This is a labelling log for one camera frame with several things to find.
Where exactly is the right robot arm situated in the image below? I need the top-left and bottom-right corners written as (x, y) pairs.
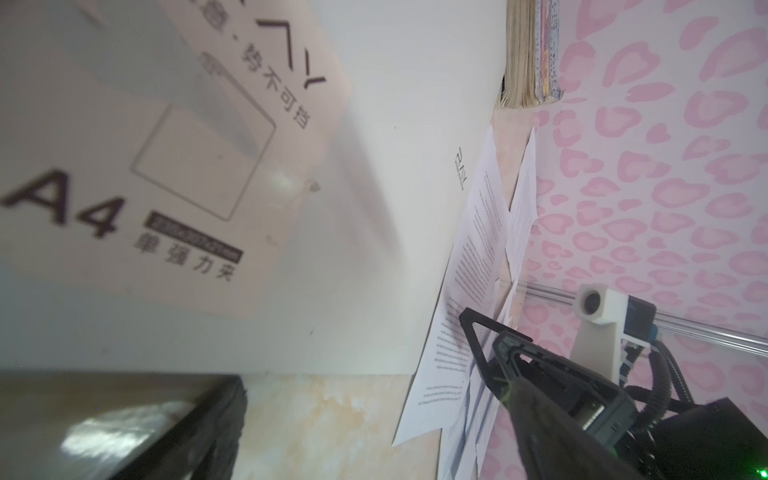
top-left (459, 308), bottom-right (767, 479)

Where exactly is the printed sheet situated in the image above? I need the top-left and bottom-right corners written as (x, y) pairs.
top-left (505, 129), bottom-right (538, 285)
top-left (437, 279), bottom-right (511, 479)
top-left (393, 127), bottom-right (508, 446)

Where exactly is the black A4 clip folder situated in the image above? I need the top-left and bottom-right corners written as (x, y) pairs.
top-left (1, 1), bottom-right (507, 374)

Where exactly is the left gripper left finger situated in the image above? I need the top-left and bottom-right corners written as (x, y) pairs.
top-left (112, 376), bottom-right (248, 479)

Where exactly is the colourful paperback book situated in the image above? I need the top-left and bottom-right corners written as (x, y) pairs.
top-left (498, 0), bottom-right (563, 109)

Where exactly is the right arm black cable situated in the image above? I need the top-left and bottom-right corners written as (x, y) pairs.
top-left (623, 341), bottom-right (697, 433)

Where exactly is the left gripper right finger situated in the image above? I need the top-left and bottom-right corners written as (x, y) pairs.
top-left (506, 378), bottom-right (641, 480)

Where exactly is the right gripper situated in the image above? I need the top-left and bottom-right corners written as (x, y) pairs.
top-left (459, 307), bottom-right (638, 447)

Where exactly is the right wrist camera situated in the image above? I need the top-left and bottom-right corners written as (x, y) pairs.
top-left (569, 284), bottom-right (657, 383)

